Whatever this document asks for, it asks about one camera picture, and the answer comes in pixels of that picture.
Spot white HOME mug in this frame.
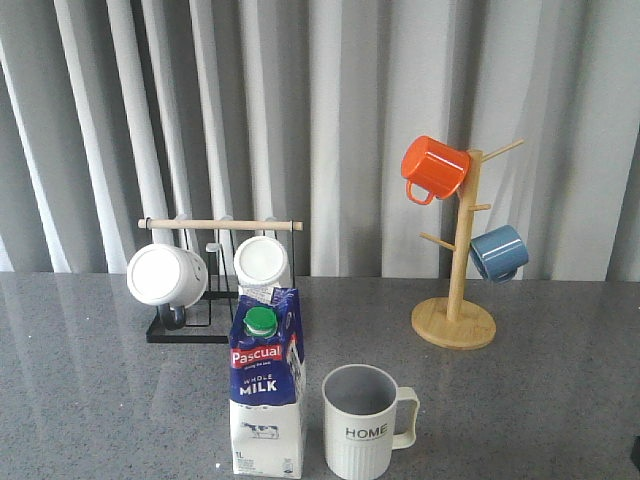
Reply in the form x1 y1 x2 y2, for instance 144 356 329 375
322 364 420 479

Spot wooden mug tree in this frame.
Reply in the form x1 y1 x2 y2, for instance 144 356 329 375
411 139 524 350

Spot orange enamel mug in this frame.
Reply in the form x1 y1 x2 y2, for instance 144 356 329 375
401 136 471 205

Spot white ribbed mug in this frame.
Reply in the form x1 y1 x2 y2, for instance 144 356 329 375
234 236 292 287

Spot blue enamel mug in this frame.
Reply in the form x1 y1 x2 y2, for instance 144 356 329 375
470 225 529 283

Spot white smiley mug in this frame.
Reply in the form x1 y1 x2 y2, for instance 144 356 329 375
127 244 208 308

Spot grey white curtain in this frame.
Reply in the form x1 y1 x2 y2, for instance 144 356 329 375
1 1 639 281

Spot blue white milk carton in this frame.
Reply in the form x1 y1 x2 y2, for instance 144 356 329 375
229 288 306 479

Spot black wire mug rack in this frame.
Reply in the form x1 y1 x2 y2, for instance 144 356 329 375
138 217 303 344

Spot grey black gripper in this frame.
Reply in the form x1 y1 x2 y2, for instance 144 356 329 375
630 436 640 470

